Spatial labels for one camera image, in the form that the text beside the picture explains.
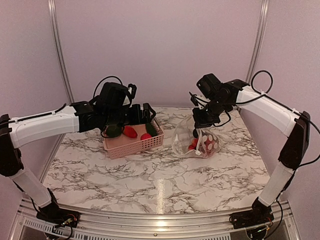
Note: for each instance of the green cucumber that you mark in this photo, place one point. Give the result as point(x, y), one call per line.
point(150, 129)

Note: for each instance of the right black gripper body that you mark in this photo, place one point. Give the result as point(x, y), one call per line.
point(210, 115)

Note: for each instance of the front aluminium rail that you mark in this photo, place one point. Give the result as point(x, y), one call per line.
point(108, 225)

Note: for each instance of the aluminium frame post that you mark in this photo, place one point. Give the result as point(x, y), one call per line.
point(259, 37)
point(59, 50)

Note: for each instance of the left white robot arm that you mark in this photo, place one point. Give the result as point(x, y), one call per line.
point(78, 117)

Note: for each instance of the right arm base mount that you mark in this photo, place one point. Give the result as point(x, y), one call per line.
point(249, 218)

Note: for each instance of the left aluminium frame post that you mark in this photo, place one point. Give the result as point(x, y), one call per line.
point(59, 50)

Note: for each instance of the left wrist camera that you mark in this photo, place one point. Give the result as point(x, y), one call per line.
point(115, 95)

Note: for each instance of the red round fruit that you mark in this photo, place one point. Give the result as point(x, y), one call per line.
point(145, 136)

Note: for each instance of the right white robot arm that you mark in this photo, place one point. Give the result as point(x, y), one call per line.
point(222, 97)

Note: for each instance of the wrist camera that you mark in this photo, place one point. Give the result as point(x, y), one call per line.
point(209, 85)
point(115, 95)

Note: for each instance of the green avocado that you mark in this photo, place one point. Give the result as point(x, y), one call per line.
point(112, 131)

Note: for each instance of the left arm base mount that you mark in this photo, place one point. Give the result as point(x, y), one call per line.
point(61, 217)

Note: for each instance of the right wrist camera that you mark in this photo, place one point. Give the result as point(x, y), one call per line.
point(209, 85)

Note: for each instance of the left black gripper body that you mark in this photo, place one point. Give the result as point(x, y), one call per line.
point(115, 116)

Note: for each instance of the right aluminium frame post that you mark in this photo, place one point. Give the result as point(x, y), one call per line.
point(259, 37)

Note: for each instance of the purple eggplant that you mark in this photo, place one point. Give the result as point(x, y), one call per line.
point(209, 148)

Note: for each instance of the pink perforated plastic basket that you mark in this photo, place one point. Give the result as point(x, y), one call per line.
point(122, 146)

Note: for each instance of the clear dotted zip top bag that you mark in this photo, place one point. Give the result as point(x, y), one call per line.
point(190, 142)

